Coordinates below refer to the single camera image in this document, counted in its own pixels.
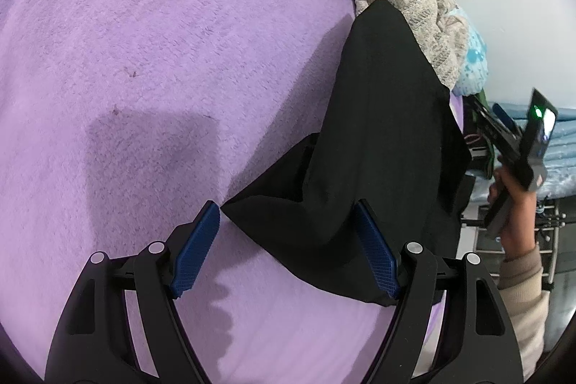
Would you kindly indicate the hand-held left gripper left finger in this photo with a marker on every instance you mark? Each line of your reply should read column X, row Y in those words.
column 195, row 251

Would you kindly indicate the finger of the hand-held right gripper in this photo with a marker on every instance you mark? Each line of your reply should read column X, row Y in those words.
column 506, row 117
column 495, row 130

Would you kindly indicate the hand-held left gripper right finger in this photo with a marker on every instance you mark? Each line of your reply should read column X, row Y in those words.
column 378, row 253

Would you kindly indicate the black jacket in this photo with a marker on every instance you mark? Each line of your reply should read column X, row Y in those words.
column 382, row 118

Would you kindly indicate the person's right forearm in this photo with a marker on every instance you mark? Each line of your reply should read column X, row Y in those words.
column 522, row 298

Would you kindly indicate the person's right hand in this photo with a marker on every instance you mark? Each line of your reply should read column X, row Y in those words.
column 522, row 213

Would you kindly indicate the green cloth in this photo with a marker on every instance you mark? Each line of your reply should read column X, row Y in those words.
column 483, row 98

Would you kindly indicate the pink and blue floral quilt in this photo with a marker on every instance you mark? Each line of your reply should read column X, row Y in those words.
column 474, row 60

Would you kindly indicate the purple bed blanket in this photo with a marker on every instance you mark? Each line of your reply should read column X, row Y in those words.
column 157, row 51

